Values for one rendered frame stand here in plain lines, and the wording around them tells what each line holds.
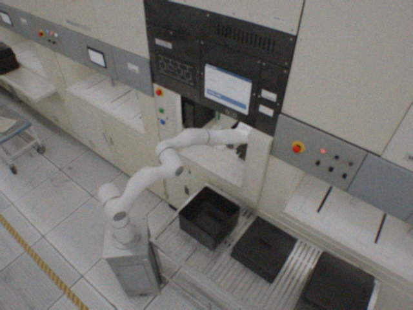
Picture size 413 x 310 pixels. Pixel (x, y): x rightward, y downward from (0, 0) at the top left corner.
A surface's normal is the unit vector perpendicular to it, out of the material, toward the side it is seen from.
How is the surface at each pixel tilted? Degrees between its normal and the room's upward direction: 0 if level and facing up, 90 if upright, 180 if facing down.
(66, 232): 0
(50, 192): 0
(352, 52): 90
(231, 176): 0
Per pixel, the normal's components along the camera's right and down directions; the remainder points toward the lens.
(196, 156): 0.02, -0.70
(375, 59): -0.59, 0.56
